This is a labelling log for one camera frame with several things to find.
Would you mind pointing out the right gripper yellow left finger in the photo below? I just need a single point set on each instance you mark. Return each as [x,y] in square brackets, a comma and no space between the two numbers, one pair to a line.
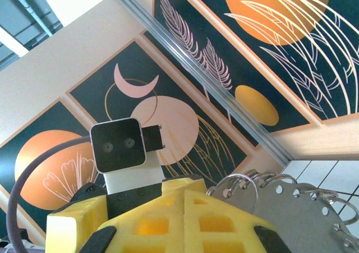
[174,208]

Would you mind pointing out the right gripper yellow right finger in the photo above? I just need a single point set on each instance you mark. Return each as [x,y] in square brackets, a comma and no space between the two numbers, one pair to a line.
[244,227]

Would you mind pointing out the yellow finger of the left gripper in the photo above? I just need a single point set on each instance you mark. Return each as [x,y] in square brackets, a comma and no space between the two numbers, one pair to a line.
[179,184]
[64,230]

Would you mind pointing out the dark panel, pink circle print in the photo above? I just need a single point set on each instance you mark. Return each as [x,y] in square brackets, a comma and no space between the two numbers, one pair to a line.
[168,118]

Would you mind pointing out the dark panel, flower outline print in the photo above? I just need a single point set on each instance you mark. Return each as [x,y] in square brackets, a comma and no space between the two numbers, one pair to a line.
[42,157]

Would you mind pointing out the dark panel, yellow oval print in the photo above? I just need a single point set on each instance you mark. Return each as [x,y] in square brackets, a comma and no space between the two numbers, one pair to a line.
[252,107]

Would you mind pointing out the dark panel, orange circle leaves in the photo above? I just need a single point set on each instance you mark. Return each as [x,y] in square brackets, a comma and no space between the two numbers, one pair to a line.
[266,11]

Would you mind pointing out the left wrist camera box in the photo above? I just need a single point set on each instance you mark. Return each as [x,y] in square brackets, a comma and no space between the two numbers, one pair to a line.
[117,145]

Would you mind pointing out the aluminium corner post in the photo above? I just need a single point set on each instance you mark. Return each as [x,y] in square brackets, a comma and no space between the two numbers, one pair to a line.
[196,66]

